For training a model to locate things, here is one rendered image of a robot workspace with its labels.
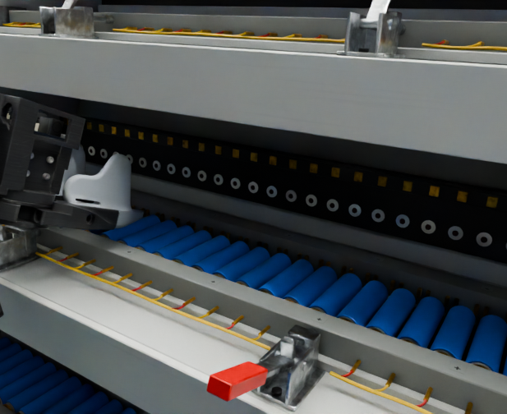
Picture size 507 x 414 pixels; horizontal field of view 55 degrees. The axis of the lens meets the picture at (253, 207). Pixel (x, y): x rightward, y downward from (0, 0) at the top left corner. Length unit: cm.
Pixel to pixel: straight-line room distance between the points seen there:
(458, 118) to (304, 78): 9
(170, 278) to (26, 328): 12
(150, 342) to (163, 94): 17
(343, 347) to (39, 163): 23
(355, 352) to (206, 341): 10
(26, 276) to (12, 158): 12
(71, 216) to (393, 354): 23
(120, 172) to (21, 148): 9
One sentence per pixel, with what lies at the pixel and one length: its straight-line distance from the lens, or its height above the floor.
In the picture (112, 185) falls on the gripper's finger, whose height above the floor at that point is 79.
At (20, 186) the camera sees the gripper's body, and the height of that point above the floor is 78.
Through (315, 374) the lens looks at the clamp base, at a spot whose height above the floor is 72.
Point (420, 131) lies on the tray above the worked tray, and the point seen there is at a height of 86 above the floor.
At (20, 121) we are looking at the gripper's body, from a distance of 34.
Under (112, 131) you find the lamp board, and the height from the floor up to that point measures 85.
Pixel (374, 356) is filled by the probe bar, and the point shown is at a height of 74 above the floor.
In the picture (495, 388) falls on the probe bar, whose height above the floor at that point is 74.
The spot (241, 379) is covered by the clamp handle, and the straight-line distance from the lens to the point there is 23.
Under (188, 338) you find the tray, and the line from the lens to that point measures 33.
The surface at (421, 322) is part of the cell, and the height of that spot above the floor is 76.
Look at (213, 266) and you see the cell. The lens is 39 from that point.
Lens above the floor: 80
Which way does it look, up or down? 1 degrees up
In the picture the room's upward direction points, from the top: 14 degrees clockwise
